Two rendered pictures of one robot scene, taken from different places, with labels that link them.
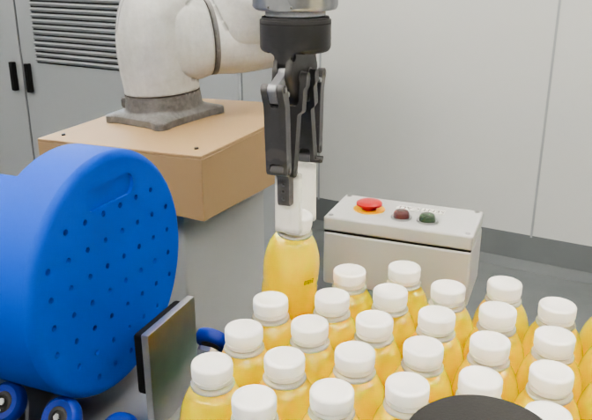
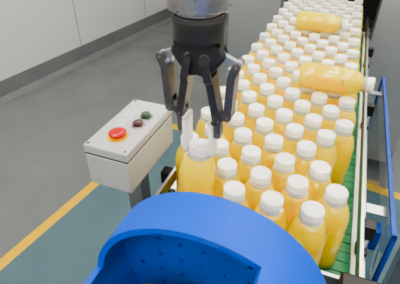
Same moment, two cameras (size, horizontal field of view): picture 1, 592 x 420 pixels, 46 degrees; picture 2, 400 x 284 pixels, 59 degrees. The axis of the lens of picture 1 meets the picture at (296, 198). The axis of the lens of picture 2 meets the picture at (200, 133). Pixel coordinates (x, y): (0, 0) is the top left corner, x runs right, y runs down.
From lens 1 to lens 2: 90 cm
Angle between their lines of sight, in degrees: 79
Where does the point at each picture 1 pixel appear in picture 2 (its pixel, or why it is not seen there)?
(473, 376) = (295, 128)
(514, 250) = not seen: outside the picture
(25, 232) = (312, 267)
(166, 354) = not seen: hidden behind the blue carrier
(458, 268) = (169, 126)
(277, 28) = (223, 23)
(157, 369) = not seen: hidden behind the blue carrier
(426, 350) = (278, 137)
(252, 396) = (337, 191)
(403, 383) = (307, 146)
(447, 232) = (164, 112)
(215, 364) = (314, 206)
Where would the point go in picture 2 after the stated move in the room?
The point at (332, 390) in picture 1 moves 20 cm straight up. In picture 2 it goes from (321, 165) to (345, 68)
